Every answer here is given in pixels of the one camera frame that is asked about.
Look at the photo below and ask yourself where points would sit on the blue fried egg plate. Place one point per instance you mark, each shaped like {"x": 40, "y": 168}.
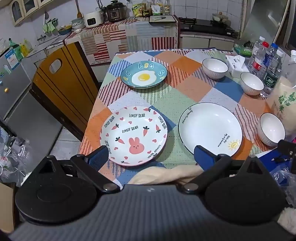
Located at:
{"x": 143, "y": 75}

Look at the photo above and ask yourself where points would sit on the blue folder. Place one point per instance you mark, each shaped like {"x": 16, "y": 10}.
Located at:
{"x": 268, "y": 157}

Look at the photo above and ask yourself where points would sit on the beige wall cabinet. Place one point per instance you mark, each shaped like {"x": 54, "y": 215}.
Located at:
{"x": 25, "y": 9}

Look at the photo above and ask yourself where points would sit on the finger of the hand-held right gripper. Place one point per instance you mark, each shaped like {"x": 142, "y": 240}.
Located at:
{"x": 288, "y": 148}

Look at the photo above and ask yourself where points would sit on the yellow detergent bottle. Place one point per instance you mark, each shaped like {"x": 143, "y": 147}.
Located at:
{"x": 26, "y": 47}

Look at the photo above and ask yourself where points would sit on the white cutting board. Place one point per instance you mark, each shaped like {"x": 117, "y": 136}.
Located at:
{"x": 161, "y": 19}

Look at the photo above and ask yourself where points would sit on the green hanging cloth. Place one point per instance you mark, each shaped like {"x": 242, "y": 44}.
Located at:
{"x": 49, "y": 26}

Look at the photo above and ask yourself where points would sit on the black object in basket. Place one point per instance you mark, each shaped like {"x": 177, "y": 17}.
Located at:
{"x": 247, "y": 44}

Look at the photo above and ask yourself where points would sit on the clear bag of rice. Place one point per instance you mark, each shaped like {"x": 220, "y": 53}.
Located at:
{"x": 284, "y": 97}

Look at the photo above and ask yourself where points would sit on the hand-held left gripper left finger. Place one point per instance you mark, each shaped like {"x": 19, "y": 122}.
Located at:
{"x": 99, "y": 158}

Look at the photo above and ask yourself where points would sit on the white cap clear water bottle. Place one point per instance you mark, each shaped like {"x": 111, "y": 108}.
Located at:
{"x": 257, "y": 47}

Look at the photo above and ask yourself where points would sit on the black gas stove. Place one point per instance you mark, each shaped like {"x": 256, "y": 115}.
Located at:
{"x": 205, "y": 26}

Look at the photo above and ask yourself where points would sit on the cardboard box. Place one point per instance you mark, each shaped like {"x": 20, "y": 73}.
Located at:
{"x": 7, "y": 206}

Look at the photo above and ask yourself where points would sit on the white ribbed bowl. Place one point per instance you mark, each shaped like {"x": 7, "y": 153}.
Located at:
{"x": 215, "y": 67}
{"x": 271, "y": 128}
{"x": 251, "y": 82}

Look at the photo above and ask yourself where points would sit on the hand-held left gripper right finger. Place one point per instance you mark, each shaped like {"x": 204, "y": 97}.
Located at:
{"x": 203, "y": 158}

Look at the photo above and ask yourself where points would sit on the yellow snack packet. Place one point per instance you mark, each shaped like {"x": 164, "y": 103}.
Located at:
{"x": 137, "y": 10}

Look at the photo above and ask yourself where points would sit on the white plate with sun print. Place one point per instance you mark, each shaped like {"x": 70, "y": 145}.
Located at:
{"x": 208, "y": 127}

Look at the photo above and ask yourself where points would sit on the grey refrigerator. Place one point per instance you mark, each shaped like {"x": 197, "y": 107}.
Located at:
{"x": 16, "y": 92}

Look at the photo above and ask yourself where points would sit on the blue cap water bottle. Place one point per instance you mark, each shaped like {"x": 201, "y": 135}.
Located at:
{"x": 270, "y": 54}

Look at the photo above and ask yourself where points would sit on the black pressure cooker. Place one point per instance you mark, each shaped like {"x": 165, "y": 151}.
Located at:
{"x": 115, "y": 12}

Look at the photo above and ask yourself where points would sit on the checked pastel tablecloth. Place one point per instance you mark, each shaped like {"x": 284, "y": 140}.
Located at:
{"x": 185, "y": 92}

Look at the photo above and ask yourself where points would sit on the beige lower kitchen cabinet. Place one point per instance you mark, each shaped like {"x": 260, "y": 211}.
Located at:
{"x": 203, "y": 42}

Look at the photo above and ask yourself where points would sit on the brown wooden chair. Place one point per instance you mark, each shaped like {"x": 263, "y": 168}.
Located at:
{"x": 64, "y": 88}

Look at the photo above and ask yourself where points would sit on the green dish soap bottle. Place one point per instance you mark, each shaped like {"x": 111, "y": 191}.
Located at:
{"x": 15, "y": 49}

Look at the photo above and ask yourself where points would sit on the green plastic basket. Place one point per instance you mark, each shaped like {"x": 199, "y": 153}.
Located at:
{"x": 240, "y": 51}

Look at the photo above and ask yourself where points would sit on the stack of dishes by sink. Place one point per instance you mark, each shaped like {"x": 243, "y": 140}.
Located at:
{"x": 71, "y": 26}

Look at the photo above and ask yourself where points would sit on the cream cooking pot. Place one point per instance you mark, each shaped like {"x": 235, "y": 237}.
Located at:
{"x": 219, "y": 18}

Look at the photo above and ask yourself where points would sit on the white bunny carrot plate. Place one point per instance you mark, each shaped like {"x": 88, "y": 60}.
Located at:
{"x": 136, "y": 129}

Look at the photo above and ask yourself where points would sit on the black pen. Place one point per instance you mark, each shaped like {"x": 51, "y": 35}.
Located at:
{"x": 281, "y": 159}

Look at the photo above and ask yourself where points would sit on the red cap water bottle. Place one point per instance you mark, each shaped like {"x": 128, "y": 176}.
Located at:
{"x": 259, "y": 62}

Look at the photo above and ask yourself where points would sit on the clear plastic bags pile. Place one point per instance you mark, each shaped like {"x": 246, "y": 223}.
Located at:
{"x": 11, "y": 157}

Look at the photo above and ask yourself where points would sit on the crumpled clear plastic bag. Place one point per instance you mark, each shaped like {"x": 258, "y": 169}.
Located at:
{"x": 285, "y": 183}

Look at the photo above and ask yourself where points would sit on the beige fluffy towel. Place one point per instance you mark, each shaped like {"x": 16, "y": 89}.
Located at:
{"x": 161, "y": 175}

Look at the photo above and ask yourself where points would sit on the row of condiment bottles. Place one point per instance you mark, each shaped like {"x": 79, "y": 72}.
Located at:
{"x": 157, "y": 8}

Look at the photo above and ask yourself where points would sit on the white tissue pack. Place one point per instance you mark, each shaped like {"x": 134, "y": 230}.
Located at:
{"x": 234, "y": 66}

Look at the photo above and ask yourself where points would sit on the striped patchwork counter cloth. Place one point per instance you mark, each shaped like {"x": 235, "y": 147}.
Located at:
{"x": 120, "y": 39}

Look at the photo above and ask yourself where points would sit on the green label water bottle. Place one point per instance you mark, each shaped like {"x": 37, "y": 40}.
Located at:
{"x": 271, "y": 76}

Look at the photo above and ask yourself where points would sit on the white rice cooker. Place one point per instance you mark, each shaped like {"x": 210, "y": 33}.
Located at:
{"x": 92, "y": 19}

